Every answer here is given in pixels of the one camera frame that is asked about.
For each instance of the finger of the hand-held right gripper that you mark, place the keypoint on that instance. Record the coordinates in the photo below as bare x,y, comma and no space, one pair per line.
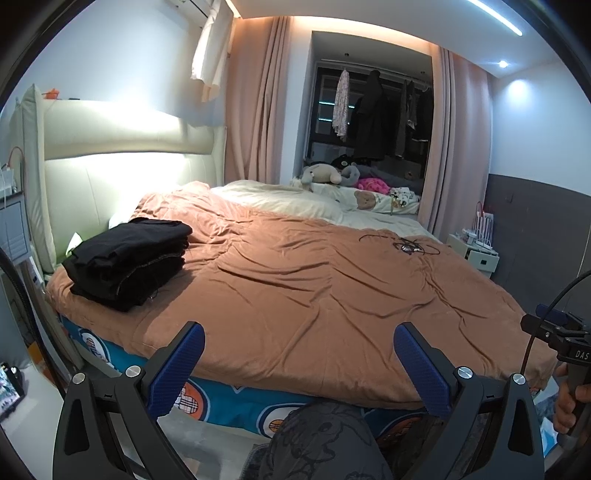
554,316
535,323

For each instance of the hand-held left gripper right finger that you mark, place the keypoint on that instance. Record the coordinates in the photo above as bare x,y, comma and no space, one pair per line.
422,369

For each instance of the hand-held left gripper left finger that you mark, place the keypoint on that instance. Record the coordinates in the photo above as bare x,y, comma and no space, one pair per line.
178,364

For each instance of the person's right hand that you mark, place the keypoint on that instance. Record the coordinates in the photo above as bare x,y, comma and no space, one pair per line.
562,406

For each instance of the blue printed bed sheet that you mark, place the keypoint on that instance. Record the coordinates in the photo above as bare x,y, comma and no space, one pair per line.
231,404

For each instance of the white nightstand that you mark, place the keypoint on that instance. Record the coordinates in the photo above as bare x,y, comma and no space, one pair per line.
480,263

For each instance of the stack of folded black clothes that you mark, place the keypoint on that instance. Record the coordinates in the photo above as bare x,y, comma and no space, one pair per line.
124,288

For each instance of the person's patterned trouser leg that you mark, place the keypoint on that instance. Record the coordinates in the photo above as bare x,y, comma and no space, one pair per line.
323,447

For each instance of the brown fleece blanket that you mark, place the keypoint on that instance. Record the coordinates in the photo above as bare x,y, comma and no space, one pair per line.
300,286

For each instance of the black tablet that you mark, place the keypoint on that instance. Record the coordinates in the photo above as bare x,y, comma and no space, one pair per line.
9,390

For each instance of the white bear print quilt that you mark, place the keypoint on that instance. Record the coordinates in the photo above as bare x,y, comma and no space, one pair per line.
369,203

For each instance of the pink curtain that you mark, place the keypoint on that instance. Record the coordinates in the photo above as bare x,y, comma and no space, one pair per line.
461,152
258,115

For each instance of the pink fluffy cloth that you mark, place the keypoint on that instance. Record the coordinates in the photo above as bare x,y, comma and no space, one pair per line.
374,185

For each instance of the cream padded headboard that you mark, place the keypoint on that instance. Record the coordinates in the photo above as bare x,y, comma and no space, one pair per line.
115,184

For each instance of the cream duvet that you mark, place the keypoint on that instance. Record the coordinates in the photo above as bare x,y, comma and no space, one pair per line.
277,198

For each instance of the grey window seat cushion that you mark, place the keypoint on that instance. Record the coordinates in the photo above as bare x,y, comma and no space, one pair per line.
397,175

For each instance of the grey plush elephant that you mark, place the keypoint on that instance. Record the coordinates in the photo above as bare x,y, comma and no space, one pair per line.
351,175

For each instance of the grey bedside cabinet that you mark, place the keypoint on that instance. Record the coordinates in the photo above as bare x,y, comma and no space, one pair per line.
14,226

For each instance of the beige plush toy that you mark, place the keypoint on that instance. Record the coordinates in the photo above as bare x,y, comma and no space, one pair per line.
321,173

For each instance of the black plush toy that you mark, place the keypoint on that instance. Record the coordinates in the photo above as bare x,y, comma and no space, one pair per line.
342,161

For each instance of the hanging dark garments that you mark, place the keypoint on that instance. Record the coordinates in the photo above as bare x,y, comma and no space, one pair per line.
411,110

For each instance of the hanging black coat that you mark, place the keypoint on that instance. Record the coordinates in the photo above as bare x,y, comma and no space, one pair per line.
371,120

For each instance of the round ceiling spotlight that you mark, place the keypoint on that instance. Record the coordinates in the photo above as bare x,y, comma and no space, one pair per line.
503,63

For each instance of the small orange object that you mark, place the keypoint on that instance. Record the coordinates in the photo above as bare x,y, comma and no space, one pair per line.
51,93

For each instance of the dark window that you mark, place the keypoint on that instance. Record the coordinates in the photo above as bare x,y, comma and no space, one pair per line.
323,83

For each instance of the ceiling light strip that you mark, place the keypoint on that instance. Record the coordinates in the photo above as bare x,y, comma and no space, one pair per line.
496,17

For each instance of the white hanging cloth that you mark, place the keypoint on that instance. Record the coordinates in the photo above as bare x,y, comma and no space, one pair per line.
212,55

